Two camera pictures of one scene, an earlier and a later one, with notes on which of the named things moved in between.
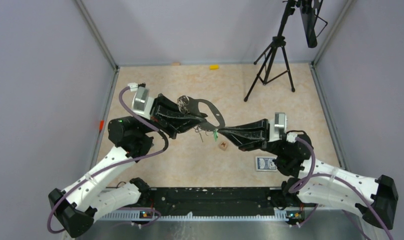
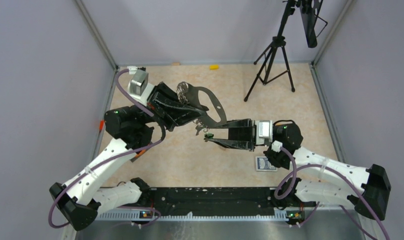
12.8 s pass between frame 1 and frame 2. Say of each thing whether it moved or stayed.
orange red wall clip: stayed
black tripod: stayed
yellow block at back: stayed
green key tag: moved
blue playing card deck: stayed
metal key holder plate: moved
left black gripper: moved
